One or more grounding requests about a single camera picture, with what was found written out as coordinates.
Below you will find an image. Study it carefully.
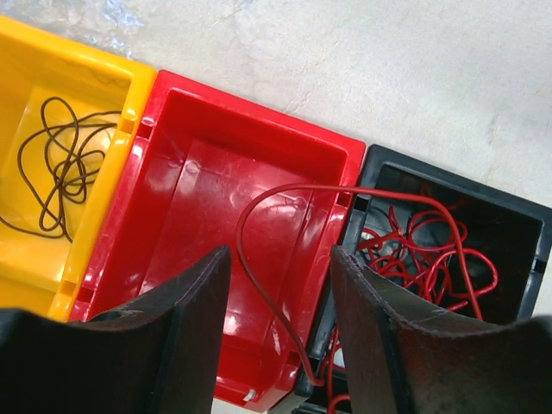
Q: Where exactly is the dark brown cable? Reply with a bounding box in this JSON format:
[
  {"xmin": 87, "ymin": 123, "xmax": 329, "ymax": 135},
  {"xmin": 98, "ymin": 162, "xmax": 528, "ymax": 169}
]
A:
[{"xmin": 0, "ymin": 96, "xmax": 122, "ymax": 243}]

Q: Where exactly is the red cable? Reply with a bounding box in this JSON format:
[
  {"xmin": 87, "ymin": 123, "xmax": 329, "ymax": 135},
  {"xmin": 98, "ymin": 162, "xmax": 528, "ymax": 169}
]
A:
[
  {"xmin": 323, "ymin": 202, "xmax": 499, "ymax": 414},
  {"xmin": 235, "ymin": 182, "xmax": 484, "ymax": 387}
]

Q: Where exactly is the red plastic bin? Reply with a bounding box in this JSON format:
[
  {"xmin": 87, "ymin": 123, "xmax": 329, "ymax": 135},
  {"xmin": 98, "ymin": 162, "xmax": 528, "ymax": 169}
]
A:
[{"xmin": 68, "ymin": 68, "xmax": 367, "ymax": 411}]

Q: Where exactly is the black plastic bin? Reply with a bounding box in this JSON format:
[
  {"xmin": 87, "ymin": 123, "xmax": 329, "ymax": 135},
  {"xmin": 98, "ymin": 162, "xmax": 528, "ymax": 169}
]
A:
[{"xmin": 268, "ymin": 144, "xmax": 551, "ymax": 413}]

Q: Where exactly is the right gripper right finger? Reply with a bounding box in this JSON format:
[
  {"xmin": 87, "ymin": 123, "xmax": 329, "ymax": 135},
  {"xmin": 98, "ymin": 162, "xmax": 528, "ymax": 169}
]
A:
[{"xmin": 330, "ymin": 246, "xmax": 551, "ymax": 413}]

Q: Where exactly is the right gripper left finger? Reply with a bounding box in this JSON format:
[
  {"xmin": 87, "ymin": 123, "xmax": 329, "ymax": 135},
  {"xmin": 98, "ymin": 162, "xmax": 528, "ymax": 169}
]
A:
[{"xmin": 1, "ymin": 246, "xmax": 231, "ymax": 413}]

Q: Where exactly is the yellow plastic bin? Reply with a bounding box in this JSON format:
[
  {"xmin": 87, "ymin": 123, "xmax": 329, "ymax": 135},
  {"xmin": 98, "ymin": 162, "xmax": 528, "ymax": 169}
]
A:
[{"xmin": 1, "ymin": 17, "xmax": 156, "ymax": 322}]

